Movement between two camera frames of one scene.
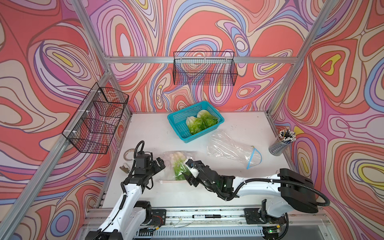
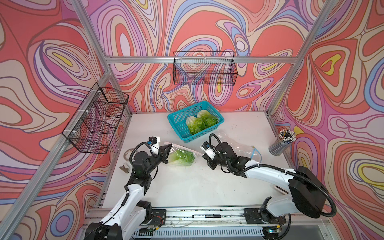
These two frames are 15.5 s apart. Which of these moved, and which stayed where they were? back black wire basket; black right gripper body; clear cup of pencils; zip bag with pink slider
Moved: zip bag with pink slider; black right gripper body
Stayed: clear cup of pencils; back black wire basket
